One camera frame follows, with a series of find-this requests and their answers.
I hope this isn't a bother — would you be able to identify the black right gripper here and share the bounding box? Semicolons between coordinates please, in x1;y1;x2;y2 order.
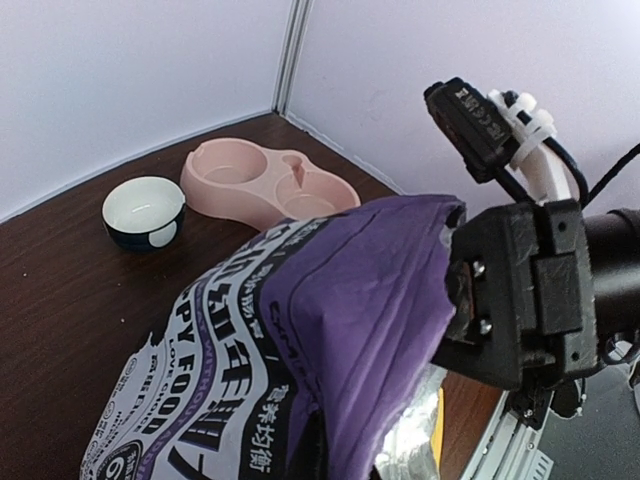
433;200;595;390

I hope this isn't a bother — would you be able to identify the purple pet food bag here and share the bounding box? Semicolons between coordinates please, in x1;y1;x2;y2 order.
80;195;466;479

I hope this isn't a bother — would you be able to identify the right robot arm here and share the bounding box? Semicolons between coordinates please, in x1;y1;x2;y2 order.
434;200;639;414

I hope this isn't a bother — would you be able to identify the pink double pet feeder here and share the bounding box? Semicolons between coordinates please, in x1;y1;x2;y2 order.
180;137;361;231

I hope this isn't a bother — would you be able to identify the black and white ceramic bowl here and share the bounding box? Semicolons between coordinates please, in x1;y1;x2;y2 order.
101;176;186;253

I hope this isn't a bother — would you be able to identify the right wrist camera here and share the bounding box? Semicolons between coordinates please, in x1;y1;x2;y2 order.
423;77;589;207

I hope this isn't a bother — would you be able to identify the right aluminium corner post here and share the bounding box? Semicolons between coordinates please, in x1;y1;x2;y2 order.
272;0;313;116

